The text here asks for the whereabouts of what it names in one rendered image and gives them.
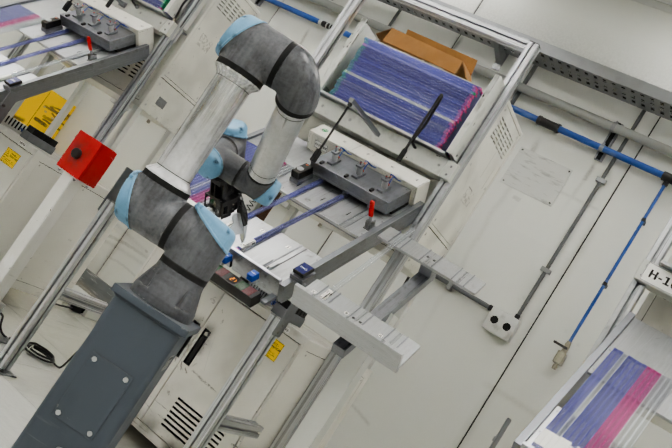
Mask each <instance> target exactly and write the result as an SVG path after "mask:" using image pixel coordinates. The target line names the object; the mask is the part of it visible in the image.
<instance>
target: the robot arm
mask: <svg viewBox="0 0 672 448"><path fill-rule="evenodd" d="M219 40H220V41H219V42H218V43H217V45H216V48H215V52H216V54H217V55H218V56H219V57H218V58H217V60H216V61H215V65H216V70H217V71H216V74H215V75H214V77H213V78H212V80H211V81H210V83H209V84H208V86H207V87H206V89H205V90H204V92H203V93H202V95H201V97H200V98H199V100H198V101H197V103H196V104H195V106H194V107H193V109H192V110H191V112H190V113H189V115H188V116H187V118H186V119H185V121H184V122H183V124H182V125H181V127H180V128H179V130H178V131H177V133H176V134H175V136H174V137H173V139H172V140H171V142H170V143H169V145H168V146H167V148H166V149H165V151H164V152H163V154H162V155H161V157H160V158H159V160H158V161H157V162H156V163H155V164H150V165H146V167H145V168H144V170H143V171H141V170H135V171H133V172H132V173H131V174H130V175H129V177H128V178H127V179H126V181H125V182H124V184H123V186H122V187H121V189H120V191H119V194H118V196H117V199H116V202H115V207H114V213H115V216H116V218H117V219H118V220H119V221H121V222H122V223H123V224H125V225H126V226H127V227H128V228H129V229H130V230H133V231H135V232H137V233H138V234H140V235H141V236H143V237H144V238H146V239H147V240H149V241H150V242H152V243H153V244H155V245H156V246H158V247H159V248H161V249H163V250H164V253H163V254H162V256H161V257H160V259H159V260H158V261H157V263H156V264H154V265H153V266H152V267H151V268H149V269H148V270H147V271H145V272H144V273H143V274H142V275H140V276H139V277H138V278H137V279H136V280H135V281H134V283H133V284H132V285H131V287H130V289H131V290H132V291H133V292H134V293H135V294H136V295H137V296H139V297H140V298H141V299H143V300H144V301H145V302H147V303H148V304H150V305H151V306H153V307H154V308H156V309H157V310H159V311H160V312H162V313H164V314H165V315H167V316H169V317H171V318H172V319H174V320H176V321H178V322H180V323H182V324H185V325H190V323H191V322H192V320H193V319H194V317H195V314H196V311H197V307H198V304H199V300H200V297H201V293H202V291H203V289H204V288H205V286H206V285H207V283H208V282H209V280H210V279H211V277H212V276H213V274H214V273H215V271H216V270H217V268H218V267H219V265H220V264H221V262H222V261H223V259H224V258H225V256H226V255H228V253H229V252H228V251H229V250H230V248H231V247H232V245H233V243H234V242H235V238H236V236H235V235H238V234H240V239H241V243H243V242H244V241H245V237H246V232H247V224H248V213H247V209H246V206H245V204H244V200H243V197H242V193H243V194H245V195H247V196H249V197H250V198H252V200H253V201H256V202H258V203H260V204H261V205H263V206H269V205H270V204H271V203H272V202H273V200H274V199H275V197H276V196H277V194H278V193H279V191H280V189H281V186H282V184H281V183H280V182H279V181H278V180H277V179H276V178H277V176H278V174H279V172H280V170H281V168H282V166H283V164H284V162H285V160H286V158H287V156H288V154H289V152H290V150H291V148H292V146H293V144H294V142H295V140H296V138H297V136H298V134H299V132H300V130H301V128H302V126H303V123H304V121H305V119H308V118H310V117H311V116H312V115H313V113H314V111H315V109H316V108H317V105H318V102H319V98H320V90H321V86H320V76H319V71H318V68H317V65H316V62H315V60H314V59H313V57H312V55H311V54H310V53H309V51H308V50H307V49H306V48H304V47H303V46H302V45H300V44H298V43H296V42H295V41H293V40H292V39H290V38H288V37H287V36H285V35H284V34H282V33H281V32H279V31H278V30H276V29H274V28H273V27H271V26H270V25H268V23H267V22H265V21H262V20H260V19H258V18H257V17H255V16H253V15H244V16H242V17H240V18H238V19H237V20H236V21H234V22H233V23H232V24H231V25H230V26H229V27H228V28H227V30H226V31H225V32H224V33H223V35H222V36H221V38H220V39H219ZM263 85H266V86H267V87H269V88H270V89H273V90H274V91H275V92H276V95H275V104H276V106H275V108H274V111H273V113H272V115H271V117H270V120H269V122H268V124H267V126H266V129H265V131H264V133H263V135H262V138H261V140H260V142H259V144H258V147H257V149H256V151H255V153H254V156H253V158H252V160H251V162H248V161H247V160H245V152H246V143H247V138H248V136H247V130H248V127H247V125H246V123H244V122H243V121H241V120H238V119H233V118H234V116H235V115H236V113H237V112H238V110H239V109H240V107H241V106H242V104H243V103H244V101H245V100H246V98H247V97H248V95H249V94H251V93H255V92H259V91H260V90H261V88H262V87H263ZM197 172H198V173H199V174H200V175H201V176H202V177H204V178H207V179H211V182H210V191H208V192H205V200H204V205H203V204H201V203H200V202H198V203H197V204H195V205H194V206H193V205H191V204H190V203H188V202H187V200H188V199H189V197H190V196H191V190H190V183H191V182H192V180H193V179H194V177H195V175H196V174H197ZM208 196H209V197H210V200H209V203H207V204H206V197H208ZM211 198H212V199H211ZM207 207H210V209H209V210H208V209H207ZM236 209H237V213H233V212H235V210H236ZM231 213H233V215H232V220H233V224H232V226H231V227H230V228H229V227H228V226H227V225H226V224H225V223H224V222H223V221H221V220H222V219H224V218H227V217H229V216H231ZM220 217H221V220H220V219H219V218H220Z"/></svg>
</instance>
